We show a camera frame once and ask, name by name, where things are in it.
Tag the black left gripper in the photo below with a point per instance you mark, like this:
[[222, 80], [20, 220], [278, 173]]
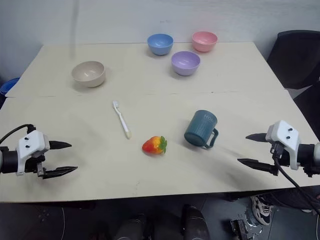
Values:
[[32, 164]]

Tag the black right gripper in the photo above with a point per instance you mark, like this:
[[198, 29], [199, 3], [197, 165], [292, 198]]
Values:
[[276, 150]]

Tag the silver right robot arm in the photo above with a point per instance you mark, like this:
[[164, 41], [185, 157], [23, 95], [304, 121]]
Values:
[[310, 157]]

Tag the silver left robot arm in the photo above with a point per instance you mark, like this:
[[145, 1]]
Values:
[[9, 160]]

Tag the person's dark trouser leg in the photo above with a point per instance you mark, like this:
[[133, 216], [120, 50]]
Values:
[[292, 197]]

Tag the black and white sneaker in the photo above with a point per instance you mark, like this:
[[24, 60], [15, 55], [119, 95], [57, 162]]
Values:
[[260, 210]]

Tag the black chair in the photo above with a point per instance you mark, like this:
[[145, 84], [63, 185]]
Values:
[[308, 107], [295, 57]]

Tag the white toothbrush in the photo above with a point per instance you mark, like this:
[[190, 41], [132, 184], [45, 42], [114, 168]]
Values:
[[121, 120]]

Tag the black paint-stained object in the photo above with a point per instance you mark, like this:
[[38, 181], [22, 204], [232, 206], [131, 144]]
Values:
[[240, 230]]

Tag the blue plastic basket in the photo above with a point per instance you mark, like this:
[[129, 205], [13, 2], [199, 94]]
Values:
[[7, 87]]

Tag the beige bowl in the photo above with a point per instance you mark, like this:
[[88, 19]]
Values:
[[88, 74]]

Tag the red toy strawberry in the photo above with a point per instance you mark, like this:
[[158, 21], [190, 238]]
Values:
[[153, 145]]

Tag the dark rounded shape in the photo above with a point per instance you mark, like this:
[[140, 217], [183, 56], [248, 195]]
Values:
[[196, 223]]

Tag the purple bowl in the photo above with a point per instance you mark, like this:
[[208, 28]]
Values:
[[185, 63]]

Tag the pink bowl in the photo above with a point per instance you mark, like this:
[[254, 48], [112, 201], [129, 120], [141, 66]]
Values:
[[204, 41]]

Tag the blue bowl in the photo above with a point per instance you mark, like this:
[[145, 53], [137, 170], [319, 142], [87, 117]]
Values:
[[160, 44]]

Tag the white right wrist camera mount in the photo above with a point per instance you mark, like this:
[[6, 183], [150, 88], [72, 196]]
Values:
[[285, 135]]

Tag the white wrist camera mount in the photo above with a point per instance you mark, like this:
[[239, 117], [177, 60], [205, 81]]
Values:
[[29, 145], [285, 135]]

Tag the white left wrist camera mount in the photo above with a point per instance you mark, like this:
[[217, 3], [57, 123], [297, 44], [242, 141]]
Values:
[[29, 145]]

